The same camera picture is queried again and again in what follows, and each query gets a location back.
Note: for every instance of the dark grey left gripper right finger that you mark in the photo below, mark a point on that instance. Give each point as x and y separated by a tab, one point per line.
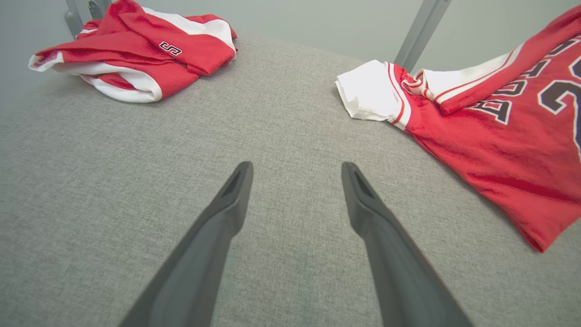
399	272

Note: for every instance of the red white jersey shirt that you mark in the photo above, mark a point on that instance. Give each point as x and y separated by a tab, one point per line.
499	150

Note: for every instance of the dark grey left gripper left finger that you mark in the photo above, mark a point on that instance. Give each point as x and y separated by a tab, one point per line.
195	272

